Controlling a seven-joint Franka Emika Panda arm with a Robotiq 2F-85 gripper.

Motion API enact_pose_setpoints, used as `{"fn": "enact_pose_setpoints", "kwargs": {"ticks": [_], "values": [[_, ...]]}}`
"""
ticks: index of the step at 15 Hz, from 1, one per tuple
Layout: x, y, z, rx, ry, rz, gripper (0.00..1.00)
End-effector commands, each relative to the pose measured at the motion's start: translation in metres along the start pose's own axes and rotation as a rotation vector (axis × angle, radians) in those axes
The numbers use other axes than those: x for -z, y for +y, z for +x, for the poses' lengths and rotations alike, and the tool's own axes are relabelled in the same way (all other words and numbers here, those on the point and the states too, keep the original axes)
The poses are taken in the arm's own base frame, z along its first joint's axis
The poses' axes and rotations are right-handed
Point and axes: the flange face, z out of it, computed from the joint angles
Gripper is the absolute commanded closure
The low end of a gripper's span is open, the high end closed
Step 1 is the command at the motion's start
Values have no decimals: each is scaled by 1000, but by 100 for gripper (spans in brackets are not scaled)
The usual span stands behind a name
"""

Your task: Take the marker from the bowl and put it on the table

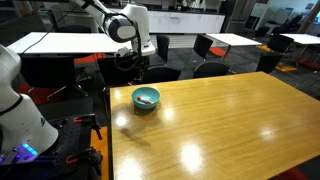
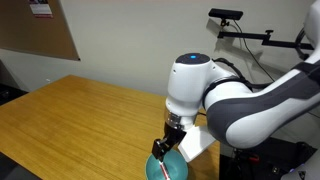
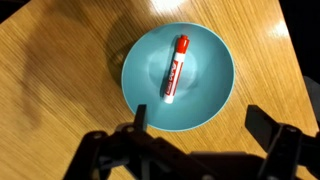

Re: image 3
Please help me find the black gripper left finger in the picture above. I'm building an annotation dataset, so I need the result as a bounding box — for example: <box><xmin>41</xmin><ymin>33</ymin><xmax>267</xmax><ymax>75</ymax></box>
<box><xmin>62</xmin><ymin>103</ymin><xmax>214</xmax><ymax>180</ymax></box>

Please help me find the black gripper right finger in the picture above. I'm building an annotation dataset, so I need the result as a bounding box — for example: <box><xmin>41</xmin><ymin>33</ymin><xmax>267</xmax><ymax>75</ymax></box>
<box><xmin>244</xmin><ymin>104</ymin><xmax>303</xmax><ymax>180</ymax></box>

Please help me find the red and white marker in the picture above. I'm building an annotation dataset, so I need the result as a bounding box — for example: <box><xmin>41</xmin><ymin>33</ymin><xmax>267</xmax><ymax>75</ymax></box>
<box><xmin>162</xmin><ymin>34</ymin><xmax>191</xmax><ymax>105</ymax></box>

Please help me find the teal plastic bowl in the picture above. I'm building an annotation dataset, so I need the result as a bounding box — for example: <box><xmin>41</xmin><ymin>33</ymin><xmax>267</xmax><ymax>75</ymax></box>
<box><xmin>120</xmin><ymin>22</ymin><xmax>236</xmax><ymax>133</ymax></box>

